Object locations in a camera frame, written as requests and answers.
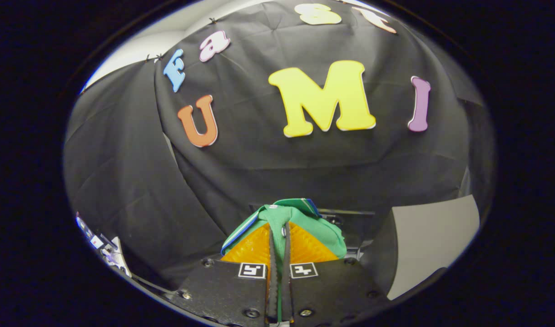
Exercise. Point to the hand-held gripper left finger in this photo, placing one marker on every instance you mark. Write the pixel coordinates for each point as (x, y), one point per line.
(273, 281)

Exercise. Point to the black backdrop cloth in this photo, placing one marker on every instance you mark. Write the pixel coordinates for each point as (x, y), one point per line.
(259, 172)

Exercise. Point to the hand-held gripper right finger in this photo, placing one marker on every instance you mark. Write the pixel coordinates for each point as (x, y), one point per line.
(285, 281)

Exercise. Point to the white and blue clutter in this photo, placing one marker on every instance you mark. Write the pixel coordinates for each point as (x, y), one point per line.
(107, 250)

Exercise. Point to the green polo shirt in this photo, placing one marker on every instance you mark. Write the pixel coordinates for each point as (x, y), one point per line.
(300, 218)

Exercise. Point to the beige metal cabinet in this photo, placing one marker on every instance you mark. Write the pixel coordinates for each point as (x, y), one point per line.
(432, 236)

